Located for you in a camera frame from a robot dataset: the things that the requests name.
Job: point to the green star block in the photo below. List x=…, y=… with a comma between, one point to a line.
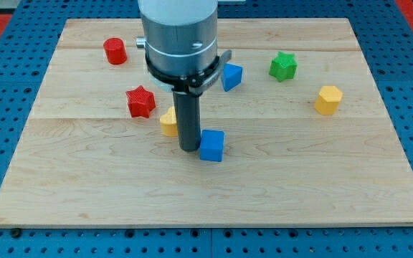
x=283, y=67

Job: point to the yellow heart block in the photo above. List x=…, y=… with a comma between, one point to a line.
x=168, y=123

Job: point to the blue cube block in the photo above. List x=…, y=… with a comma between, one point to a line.
x=212, y=145

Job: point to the blue triangular block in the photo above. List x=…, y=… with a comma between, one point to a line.
x=231, y=76

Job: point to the red cylinder block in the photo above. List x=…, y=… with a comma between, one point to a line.
x=115, y=51

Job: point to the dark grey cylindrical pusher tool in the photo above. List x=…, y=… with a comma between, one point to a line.
x=187, y=109

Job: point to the light wooden board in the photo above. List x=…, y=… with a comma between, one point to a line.
x=83, y=162

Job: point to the red star block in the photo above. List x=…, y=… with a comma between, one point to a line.
x=140, y=102

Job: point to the yellow hexagon block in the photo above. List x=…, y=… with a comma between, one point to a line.
x=328, y=100

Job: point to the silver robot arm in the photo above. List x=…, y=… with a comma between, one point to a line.
x=180, y=39

